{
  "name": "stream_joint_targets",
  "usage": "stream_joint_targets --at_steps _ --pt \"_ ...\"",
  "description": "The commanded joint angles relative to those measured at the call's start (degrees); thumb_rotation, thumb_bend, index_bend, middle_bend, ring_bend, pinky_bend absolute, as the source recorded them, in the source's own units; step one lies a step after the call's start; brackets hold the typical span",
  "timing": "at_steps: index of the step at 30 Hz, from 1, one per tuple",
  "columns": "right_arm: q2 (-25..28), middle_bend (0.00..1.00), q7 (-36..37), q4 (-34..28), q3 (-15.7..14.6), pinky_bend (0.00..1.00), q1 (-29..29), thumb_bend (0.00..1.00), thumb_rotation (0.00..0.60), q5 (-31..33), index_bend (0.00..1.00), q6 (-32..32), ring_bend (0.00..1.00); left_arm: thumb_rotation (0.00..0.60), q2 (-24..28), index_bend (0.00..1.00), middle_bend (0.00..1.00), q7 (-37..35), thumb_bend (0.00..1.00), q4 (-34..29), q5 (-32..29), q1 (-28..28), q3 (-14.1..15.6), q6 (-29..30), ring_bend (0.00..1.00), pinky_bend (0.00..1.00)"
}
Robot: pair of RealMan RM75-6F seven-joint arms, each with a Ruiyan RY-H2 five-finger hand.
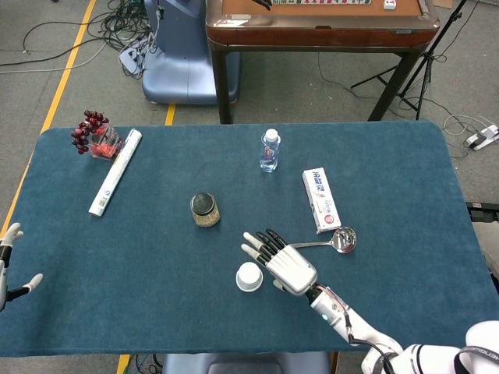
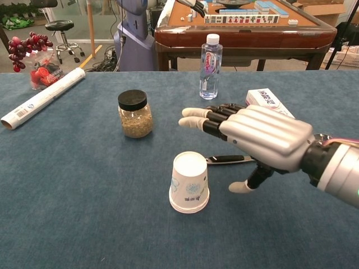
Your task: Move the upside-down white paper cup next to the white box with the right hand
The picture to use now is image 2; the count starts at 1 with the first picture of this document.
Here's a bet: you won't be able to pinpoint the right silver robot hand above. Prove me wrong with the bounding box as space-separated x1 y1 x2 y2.
178 103 315 194

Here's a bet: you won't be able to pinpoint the brown mahjong table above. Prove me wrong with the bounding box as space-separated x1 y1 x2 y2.
154 0 338 72

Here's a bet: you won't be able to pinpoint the white paper cup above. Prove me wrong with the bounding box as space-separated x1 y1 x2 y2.
168 151 210 215

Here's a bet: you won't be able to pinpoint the metal ladle with black handle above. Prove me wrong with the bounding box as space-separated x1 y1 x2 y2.
205 133 334 166

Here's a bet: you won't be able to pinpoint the white wrap roll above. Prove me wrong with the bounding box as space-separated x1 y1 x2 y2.
0 68 86 131

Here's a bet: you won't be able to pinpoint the cardboard box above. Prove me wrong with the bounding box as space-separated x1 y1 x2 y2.
297 0 347 27

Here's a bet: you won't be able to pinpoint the blue felt table cloth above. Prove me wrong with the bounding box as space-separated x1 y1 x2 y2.
0 69 359 269

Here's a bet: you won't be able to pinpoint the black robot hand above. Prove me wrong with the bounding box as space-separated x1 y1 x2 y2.
176 0 209 18

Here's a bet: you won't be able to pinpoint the black floor cable bundle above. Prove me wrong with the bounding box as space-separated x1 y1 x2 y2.
85 46 121 72

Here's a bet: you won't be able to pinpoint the clear plastic water bottle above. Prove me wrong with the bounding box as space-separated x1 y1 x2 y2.
199 33 223 100

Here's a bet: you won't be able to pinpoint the row of blue-backed mahjong tiles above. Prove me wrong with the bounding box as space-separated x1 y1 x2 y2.
219 8 259 15

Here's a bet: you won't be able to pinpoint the black round stool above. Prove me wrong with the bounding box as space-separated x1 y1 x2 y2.
44 19 85 64

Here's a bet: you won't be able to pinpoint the black tripod stand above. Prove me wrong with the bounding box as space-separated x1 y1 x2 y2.
325 0 359 70

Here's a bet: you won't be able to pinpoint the wooden pole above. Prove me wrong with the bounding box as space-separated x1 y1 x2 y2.
86 0 96 59

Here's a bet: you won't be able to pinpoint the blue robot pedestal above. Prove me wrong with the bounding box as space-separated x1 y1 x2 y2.
113 0 158 72

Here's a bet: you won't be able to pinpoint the row of face-up mahjong tiles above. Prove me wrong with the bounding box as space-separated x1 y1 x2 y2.
204 14 280 25

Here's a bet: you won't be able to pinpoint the grain jar with black lid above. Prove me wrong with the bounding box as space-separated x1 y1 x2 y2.
117 89 154 139

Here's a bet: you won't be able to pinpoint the clear bag with red contents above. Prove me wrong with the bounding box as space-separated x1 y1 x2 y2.
29 50 67 91

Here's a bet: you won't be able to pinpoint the dark red grape bunch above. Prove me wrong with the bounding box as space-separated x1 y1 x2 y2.
7 31 54 73

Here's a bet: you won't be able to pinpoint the white toothpaste box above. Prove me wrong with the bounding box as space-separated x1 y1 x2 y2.
245 88 296 119

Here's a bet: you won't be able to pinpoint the white plastic crate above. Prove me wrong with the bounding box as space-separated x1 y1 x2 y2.
322 47 359 68

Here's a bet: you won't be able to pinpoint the stacked blue-backed mahjong tiles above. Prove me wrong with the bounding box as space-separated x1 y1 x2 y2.
254 0 289 18

